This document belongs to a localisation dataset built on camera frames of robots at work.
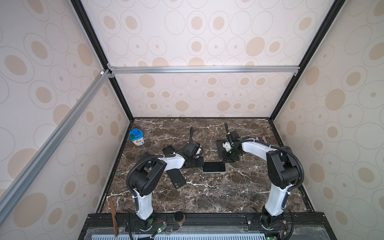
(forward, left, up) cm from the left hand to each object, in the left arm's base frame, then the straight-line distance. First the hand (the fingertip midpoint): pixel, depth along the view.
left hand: (208, 161), depth 92 cm
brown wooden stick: (-30, +49, -2) cm, 57 cm away
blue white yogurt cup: (+15, +46, +6) cm, 49 cm away
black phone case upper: (+11, +26, -4) cm, 29 cm away
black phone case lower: (-9, +19, -4) cm, 22 cm away
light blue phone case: (-6, -3, -4) cm, 8 cm away
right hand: (+2, -11, -3) cm, 11 cm away
